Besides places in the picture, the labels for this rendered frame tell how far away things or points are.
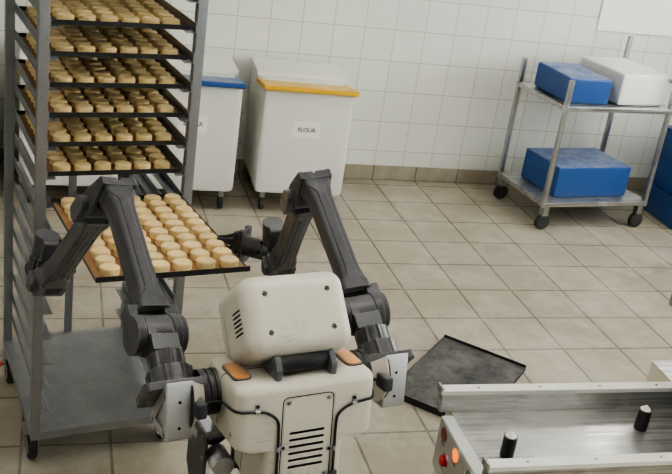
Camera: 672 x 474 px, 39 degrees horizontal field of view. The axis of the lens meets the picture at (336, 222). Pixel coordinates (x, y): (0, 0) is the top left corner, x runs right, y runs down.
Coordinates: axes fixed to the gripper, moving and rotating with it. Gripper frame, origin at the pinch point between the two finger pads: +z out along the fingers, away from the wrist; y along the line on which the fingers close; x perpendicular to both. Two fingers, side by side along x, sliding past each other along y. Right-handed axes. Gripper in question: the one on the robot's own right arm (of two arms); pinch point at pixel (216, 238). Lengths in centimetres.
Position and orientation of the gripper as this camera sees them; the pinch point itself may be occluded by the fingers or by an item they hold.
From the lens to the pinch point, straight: 270.1
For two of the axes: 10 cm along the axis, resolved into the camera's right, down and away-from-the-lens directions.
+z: -9.4, -2.2, 2.7
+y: 1.2, -9.3, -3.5
